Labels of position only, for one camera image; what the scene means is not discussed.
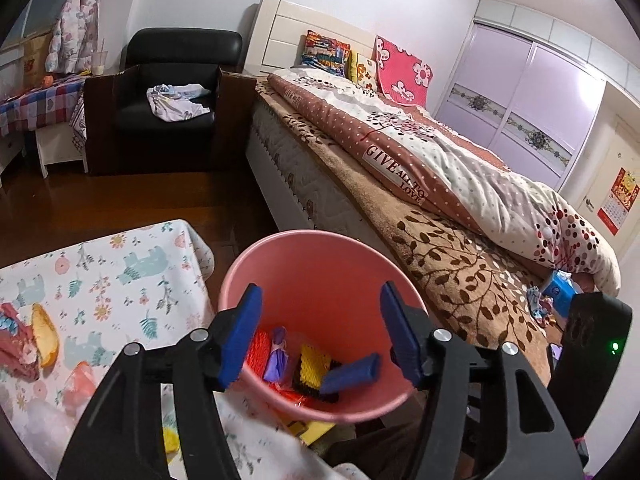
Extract purple toy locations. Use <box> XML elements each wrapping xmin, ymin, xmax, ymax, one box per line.
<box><xmin>263</xmin><ymin>326</ymin><xmax>291</xmax><ymax>386</ymax></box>

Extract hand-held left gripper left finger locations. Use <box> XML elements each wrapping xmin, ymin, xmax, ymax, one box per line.
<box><xmin>56</xmin><ymin>283</ymin><xmax>264</xmax><ymax>480</ymax></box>

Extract lilac sliding door wardrobe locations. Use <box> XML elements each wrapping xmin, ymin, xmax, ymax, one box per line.
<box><xmin>435</xmin><ymin>0</ymin><xmax>608</xmax><ymax>193</ymax></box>

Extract pink plastic bucket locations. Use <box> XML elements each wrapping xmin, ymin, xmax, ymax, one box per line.
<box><xmin>217</xmin><ymin>230</ymin><xmax>429</xmax><ymax>423</ymax></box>

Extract blue tissue pack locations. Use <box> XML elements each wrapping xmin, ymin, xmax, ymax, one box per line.
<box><xmin>542</xmin><ymin>270</ymin><xmax>581</xmax><ymax>318</ymax></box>

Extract white foam net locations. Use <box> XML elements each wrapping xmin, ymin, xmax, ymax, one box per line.
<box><xmin>15</xmin><ymin>400</ymin><xmax>76</xmax><ymax>456</ymax></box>

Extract plastic cup with straw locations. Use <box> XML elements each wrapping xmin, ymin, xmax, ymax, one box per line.
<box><xmin>91</xmin><ymin>39</ymin><xmax>108</xmax><ymax>76</ymax></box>

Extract blue foam net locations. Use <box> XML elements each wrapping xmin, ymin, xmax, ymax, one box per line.
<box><xmin>319</xmin><ymin>353</ymin><xmax>382</xmax><ymax>395</ymax></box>

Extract colourful patterned pillow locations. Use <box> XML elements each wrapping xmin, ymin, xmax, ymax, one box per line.
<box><xmin>301</xmin><ymin>30</ymin><xmax>352</xmax><ymax>79</ymax></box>

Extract cream bed headboard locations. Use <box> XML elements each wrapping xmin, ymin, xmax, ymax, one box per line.
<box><xmin>243</xmin><ymin>0</ymin><xmax>377</xmax><ymax>78</ymax></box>

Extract white printed cloth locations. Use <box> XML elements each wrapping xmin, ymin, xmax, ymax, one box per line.
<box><xmin>146</xmin><ymin>82</ymin><xmax>212</xmax><ymax>122</ymax></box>

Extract large window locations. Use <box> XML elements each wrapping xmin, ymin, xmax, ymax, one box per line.
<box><xmin>0</xmin><ymin>0</ymin><xmax>66</xmax><ymax>56</ymax></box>

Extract red ribbed foam net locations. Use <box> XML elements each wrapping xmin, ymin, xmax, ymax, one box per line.
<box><xmin>245</xmin><ymin>329</ymin><xmax>275</xmax><ymax>381</ymax></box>

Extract floral wrapper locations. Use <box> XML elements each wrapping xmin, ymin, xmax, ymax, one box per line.
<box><xmin>0</xmin><ymin>305</ymin><xmax>21</xmax><ymax>335</ymax></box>

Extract checked tablecloth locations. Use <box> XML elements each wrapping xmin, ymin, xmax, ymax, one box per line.
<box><xmin>0</xmin><ymin>72</ymin><xmax>88</xmax><ymax>138</ymax></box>

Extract white side table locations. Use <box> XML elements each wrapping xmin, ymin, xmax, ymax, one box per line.
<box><xmin>0</xmin><ymin>120</ymin><xmax>90</xmax><ymax>178</ymax></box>

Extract yellow floral pillow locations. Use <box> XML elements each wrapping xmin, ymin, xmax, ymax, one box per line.
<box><xmin>348</xmin><ymin>50</ymin><xmax>383</xmax><ymax>93</ymax></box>

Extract crumpled blue white wrapper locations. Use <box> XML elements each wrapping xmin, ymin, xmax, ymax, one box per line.
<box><xmin>525</xmin><ymin>287</ymin><xmax>556</xmax><ymax>328</ymax></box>

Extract red wall calendar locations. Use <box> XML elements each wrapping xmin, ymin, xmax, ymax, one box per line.
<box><xmin>597</xmin><ymin>167</ymin><xmax>640</xmax><ymax>236</ymax></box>

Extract floral puffer jacket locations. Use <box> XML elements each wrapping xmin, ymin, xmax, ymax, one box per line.
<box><xmin>45</xmin><ymin>0</ymin><xmax>101</xmax><ymax>73</ymax></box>

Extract dotted pink white quilt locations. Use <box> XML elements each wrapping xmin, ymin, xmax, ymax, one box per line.
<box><xmin>267</xmin><ymin>67</ymin><xmax>622</xmax><ymax>296</ymax></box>

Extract bed with brown leaf blanket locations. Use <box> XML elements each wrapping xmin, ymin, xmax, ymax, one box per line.
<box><xmin>257</xmin><ymin>82</ymin><xmax>576</xmax><ymax>361</ymax></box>

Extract white quilted mattress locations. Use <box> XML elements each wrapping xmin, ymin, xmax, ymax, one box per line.
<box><xmin>245</xmin><ymin>105</ymin><xmax>391</xmax><ymax>256</ymax></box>

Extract yellow mesh toy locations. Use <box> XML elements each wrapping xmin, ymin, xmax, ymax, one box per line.
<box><xmin>291</xmin><ymin>360</ymin><xmax>341</xmax><ymax>403</ymax></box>

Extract yellow packet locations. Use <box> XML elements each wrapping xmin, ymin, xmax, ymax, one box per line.
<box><xmin>31</xmin><ymin>304</ymin><xmax>61</xmax><ymax>367</ymax></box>

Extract brown paper bag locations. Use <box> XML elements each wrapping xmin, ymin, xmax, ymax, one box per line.
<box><xmin>22</xmin><ymin>32</ymin><xmax>53</xmax><ymax>83</ymax></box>

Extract black armchair with wooden arms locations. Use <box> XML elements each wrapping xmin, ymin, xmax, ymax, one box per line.
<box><xmin>82</xmin><ymin>28</ymin><xmax>258</xmax><ymax>176</ymax></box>

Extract floral animal print tablecloth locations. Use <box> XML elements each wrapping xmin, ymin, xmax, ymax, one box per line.
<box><xmin>0</xmin><ymin>219</ymin><xmax>351</xmax><ymax>480</ymax></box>

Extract cream room door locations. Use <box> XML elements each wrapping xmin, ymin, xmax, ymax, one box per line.
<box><xmin>570</xmin><ymin>82</ymin><xmax>640</xmax><ymax>271</ymax></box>

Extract pink flower pillow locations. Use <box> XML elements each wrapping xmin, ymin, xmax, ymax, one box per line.
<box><xmin>375</xmin><ymin>35</ymin><xmax>433</xmax><ymax>108</ymax></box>

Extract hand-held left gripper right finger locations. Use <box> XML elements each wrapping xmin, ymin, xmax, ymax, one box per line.
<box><xmin>379</xmin><ymin>281</ymin><xmax>586</xmax><ymax>480</ymax></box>

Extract yellow foam net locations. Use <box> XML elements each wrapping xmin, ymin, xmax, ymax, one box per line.
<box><xmin>299</xmin><ymin>342</ymin><xmax>332</xmax><ymax>386</ymax></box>

